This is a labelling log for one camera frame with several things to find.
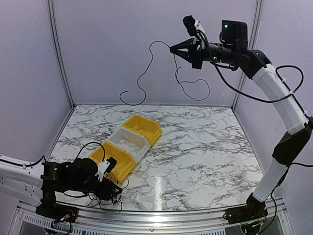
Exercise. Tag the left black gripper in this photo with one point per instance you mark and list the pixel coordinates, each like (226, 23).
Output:
(105, 193)

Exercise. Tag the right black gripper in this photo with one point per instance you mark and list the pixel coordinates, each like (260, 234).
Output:
(194, 56)

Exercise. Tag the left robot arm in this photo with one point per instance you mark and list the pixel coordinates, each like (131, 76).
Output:
(81, 175)

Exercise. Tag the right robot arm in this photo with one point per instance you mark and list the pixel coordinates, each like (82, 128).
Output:
(233, 52)

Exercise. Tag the near yellow plastic bin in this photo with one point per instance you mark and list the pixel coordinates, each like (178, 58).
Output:
(125, 162)

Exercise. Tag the yellow plastic bin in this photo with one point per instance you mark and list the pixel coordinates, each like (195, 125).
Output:
(148, 128)
(125, 162)

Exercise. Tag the white plastic bin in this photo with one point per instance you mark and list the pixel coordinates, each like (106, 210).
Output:
(130, 141)

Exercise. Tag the far yellow plastic bin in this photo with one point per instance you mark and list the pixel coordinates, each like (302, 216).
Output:
(148, 128)

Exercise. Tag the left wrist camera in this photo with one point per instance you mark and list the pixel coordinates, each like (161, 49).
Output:
(104, 167)

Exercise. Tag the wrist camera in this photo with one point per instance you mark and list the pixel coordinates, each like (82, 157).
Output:
(193, 26)
(104, 167)

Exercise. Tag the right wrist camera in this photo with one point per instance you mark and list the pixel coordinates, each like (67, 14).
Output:
(193, 26)

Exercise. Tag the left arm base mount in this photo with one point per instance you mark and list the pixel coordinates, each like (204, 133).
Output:
(58, 212)

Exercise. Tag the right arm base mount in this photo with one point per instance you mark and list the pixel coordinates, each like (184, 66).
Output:
(242, 214)

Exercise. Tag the left aluminium corner post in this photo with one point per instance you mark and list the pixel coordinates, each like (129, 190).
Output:
(58, 52)

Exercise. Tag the aluminium front frame rail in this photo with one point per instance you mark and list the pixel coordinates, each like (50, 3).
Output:
(94, 221)

